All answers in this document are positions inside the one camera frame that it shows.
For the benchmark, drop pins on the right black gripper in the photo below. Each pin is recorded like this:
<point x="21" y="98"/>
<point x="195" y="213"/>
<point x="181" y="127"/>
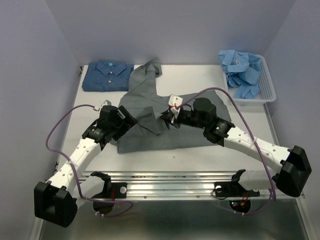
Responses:
<point x="167" y="115"/>

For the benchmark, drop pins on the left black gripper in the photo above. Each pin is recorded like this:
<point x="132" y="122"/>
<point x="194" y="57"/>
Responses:
<point x="127" y="122"/>

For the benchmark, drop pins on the grey long sleeve shirt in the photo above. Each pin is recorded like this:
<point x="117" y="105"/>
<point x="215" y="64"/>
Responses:
<point x="146" y="106"/>

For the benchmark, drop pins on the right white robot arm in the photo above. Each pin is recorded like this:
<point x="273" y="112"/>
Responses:
<point x="287" y="169"/>

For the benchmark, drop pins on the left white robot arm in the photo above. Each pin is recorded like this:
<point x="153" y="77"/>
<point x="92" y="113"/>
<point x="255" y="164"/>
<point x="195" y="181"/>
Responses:
<point x="57" y="200"/>

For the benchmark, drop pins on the folded dark blue checked shirt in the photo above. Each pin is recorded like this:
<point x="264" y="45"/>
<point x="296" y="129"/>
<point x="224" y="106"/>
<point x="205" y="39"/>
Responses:
<point x="107" y="76"/>

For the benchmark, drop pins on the crumpled light blue shirt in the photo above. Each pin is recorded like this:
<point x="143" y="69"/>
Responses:
<point x="243" y="71"/>

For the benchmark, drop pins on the white plastic basket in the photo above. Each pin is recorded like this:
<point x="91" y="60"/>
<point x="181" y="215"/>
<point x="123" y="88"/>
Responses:
<point x="267" y="92"/>

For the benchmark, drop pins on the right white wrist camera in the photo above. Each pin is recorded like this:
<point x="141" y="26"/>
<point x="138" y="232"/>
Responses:
<point x="174" y="104"/>

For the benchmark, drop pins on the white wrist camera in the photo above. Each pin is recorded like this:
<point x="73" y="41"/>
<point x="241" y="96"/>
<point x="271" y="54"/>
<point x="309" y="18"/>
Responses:
<point x="174" y="104"/>
<point x="101" y="104"/>

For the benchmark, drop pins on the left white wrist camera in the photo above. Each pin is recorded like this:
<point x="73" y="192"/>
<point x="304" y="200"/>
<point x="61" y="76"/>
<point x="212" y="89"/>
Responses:
<point x="101" y="104"/>

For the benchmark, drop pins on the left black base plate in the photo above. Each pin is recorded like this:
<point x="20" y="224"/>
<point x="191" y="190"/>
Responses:
<point x="118" y="190"/>

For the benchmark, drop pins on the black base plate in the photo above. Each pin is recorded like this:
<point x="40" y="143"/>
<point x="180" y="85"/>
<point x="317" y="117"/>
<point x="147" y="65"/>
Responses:
<point x="118" y="190"/>
<point x="229" y="189"/>

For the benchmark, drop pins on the aluminium mounting rail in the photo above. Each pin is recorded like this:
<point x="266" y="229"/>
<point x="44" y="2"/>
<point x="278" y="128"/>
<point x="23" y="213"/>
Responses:
<point x="160" y="186"/>

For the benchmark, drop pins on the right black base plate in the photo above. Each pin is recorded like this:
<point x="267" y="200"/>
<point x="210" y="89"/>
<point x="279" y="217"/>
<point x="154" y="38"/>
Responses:
<point x="229" y="189"/>

